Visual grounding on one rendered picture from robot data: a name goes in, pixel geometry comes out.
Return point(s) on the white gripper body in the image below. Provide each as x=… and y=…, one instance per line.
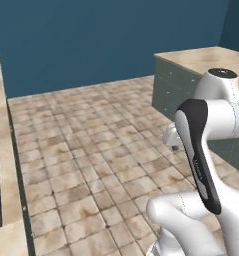
x=171, y=135

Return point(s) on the grey-green island cabinet run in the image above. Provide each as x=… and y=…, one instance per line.
x=172, y=88

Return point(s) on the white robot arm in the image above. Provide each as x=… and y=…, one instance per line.
x=231, y=113

